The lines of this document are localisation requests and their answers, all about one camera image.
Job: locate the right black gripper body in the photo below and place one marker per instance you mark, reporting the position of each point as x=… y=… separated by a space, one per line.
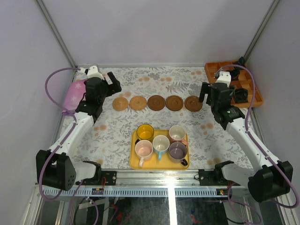
x=232 y=89

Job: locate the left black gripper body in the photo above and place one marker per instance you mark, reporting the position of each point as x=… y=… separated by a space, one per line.
x=108 y=85

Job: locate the woven rattan coaster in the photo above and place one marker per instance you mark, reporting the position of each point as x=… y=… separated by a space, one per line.
x=120 y=104
x=138 y=103

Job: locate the brown wooden coaster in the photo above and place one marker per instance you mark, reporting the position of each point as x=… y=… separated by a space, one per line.
x=174 y=103
x=156 y=102
x=192 y=103

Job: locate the cream mug pink outside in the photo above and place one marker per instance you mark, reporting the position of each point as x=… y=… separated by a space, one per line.
x=177 y=133

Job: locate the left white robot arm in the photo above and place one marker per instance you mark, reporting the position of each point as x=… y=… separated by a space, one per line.
x=54 y=166

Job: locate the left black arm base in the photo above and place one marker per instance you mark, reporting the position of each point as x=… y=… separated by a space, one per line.
x=102 y=178

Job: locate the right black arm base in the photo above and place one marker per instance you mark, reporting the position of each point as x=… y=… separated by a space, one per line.
x=212 y=178

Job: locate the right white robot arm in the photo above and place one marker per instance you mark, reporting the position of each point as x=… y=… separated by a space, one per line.
x=269 y=177

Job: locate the amber glass cup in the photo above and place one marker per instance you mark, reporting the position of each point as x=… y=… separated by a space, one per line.
x=145 y=132

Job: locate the black part lower compartment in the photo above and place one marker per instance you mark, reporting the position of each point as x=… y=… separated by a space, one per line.
x=240 y=95

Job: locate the black part compartment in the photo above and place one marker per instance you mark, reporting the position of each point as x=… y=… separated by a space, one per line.
x=240 y=95
x=235 y=73
x=241 y=61

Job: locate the pink folded cloth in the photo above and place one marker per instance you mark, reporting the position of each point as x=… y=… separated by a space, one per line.
x=74 y=95

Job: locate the black part top compartment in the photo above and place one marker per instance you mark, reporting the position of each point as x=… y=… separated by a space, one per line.
x=241 y=61

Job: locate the floral tablecloth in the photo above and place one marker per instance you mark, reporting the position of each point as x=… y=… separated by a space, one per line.
x=108 y=142

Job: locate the yellow plastic tray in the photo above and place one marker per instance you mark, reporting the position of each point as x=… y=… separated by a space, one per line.
x=154 y=164

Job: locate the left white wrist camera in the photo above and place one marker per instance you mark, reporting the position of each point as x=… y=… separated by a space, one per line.
x=91 y=72

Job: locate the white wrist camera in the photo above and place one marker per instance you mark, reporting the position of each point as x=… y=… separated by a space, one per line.
x=91 y=72
x=223 y=77

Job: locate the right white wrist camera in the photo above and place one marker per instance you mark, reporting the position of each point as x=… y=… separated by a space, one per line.
x=223 y=77

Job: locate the pink mug white handle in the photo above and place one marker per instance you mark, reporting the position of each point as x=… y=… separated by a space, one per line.
x=144 y=151

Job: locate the purple mug black handle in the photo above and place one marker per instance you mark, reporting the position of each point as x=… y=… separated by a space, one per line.
x=177 y=153

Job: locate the white mug blue handle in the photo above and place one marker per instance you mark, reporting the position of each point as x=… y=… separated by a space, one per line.
x=161 y=145

